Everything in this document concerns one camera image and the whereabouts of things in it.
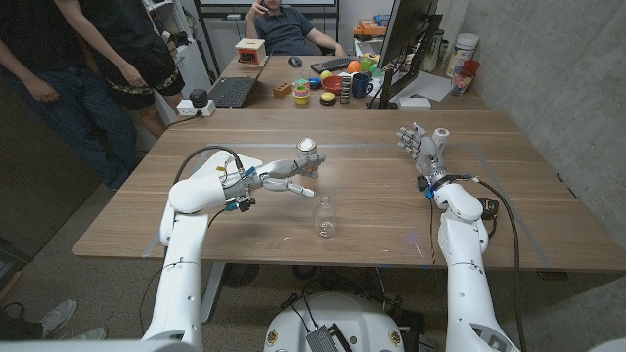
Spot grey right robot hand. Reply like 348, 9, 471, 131
396, 121, 449, 181

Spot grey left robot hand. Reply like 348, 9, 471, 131
242, 154, 327, 199

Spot clear plastic bottle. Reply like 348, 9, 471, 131
313, 195, 336, 240

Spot red white soup can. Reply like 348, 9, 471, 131
296, 137, 319, 180

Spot white paper plate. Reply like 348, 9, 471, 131
188, 150, 264, 182

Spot white tape roll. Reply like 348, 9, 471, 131
432, 127, 451, 151

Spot small white box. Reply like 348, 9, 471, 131
397, 96, 432, 110

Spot white paper sheet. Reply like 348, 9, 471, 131
390, 70, 454, 103

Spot small black device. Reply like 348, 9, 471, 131
476, 197, 500, 221

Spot black laptop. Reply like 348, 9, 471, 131
207, 53, 270, 109

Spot dark blue mug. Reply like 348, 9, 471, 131
351, 72, 374, 100

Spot red bowl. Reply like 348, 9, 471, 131
321, 74, 345, 97

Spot white cylindrical canister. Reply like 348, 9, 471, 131
444, 32, 480, 78

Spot white power strip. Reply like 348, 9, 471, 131
175, 99, 217, 117

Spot black keyboard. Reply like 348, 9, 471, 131
310, 56, 361, 75

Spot white red wooden box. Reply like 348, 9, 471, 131
234, 37, 268, 67

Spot black computer monitor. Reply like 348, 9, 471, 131
366, 0, 444, 110

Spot white shelf unit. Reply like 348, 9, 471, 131
141, 0, 214, 94

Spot orange boxes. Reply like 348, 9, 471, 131
353, 18, 388, 38

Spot seated person in blue polo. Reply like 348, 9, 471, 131
244, 0, 347, 58

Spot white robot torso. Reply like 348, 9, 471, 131
263, 291, 406, 352

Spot person in black shorts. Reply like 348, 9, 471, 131
53, 0, 186, 139

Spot person in blue jeans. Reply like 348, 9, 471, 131
0, 0, 141, 190

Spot grey sneaker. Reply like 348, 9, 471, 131
58, 326, 108, 342
38, 298, 78, 338

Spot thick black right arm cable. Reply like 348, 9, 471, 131
471, 176, 528, 352

